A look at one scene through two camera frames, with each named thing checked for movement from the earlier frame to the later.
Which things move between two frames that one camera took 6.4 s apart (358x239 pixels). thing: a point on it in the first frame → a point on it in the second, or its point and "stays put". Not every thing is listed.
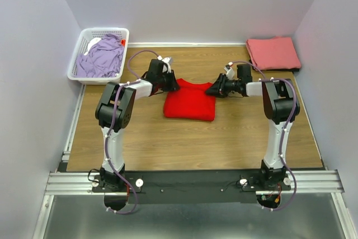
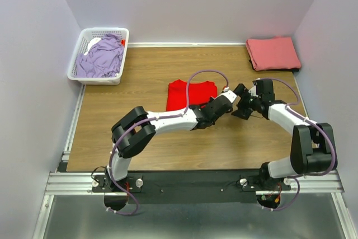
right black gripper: [217, 88] → [241, 90]
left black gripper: [173, 84] → [210, 101]
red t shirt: [190, 101] stays put
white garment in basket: [91, 43] stays put
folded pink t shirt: [279, 52] stays put
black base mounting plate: [191, 186] stays put
